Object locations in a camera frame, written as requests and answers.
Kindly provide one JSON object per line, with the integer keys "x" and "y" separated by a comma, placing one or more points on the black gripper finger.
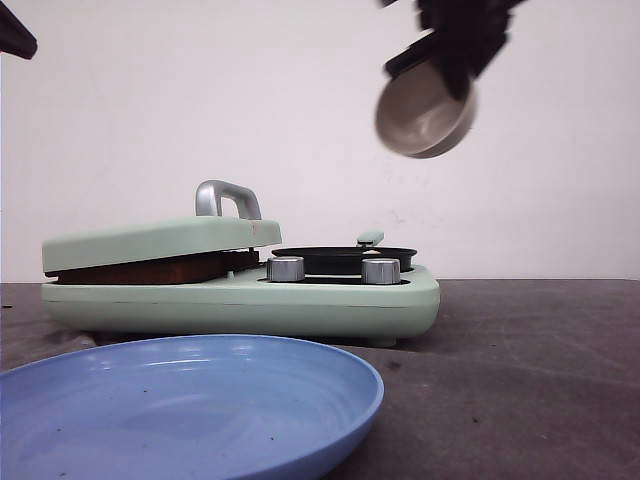
{"x": 15, "y": 38}

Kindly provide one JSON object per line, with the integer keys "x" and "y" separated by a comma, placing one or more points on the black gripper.
{"x": 475, "y": 34}

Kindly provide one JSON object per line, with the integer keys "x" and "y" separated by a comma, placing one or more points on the beige ribbed ceramic bowl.
{"x": 419, "y": 116}

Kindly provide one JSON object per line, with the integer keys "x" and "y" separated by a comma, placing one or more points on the breakfast maker hinged lid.
{"x": 227, "y": 217}

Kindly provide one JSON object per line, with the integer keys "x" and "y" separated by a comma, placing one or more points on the white bread slice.
{"x": 184, "y": 269}

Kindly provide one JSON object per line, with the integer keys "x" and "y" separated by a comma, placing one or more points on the mint green breakfast maker base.
{"x": 319, "y": 306}

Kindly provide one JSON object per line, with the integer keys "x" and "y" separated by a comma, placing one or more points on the right silver control knob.
{"x": 380, "y": 271}

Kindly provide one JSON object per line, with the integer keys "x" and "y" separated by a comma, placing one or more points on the silver control knob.
{"x": 282, "y": 269}
{"x": 380, "y": 271}

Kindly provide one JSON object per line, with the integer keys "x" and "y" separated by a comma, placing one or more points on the black round frying pan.
{"x": 346, "y": 260}

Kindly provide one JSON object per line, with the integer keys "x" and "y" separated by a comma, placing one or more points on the left silver control knob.
{"x": 282, "y": 269}

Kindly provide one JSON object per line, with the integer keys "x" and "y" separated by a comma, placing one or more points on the blue plastic plate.
{"x": 192, "y": 407}

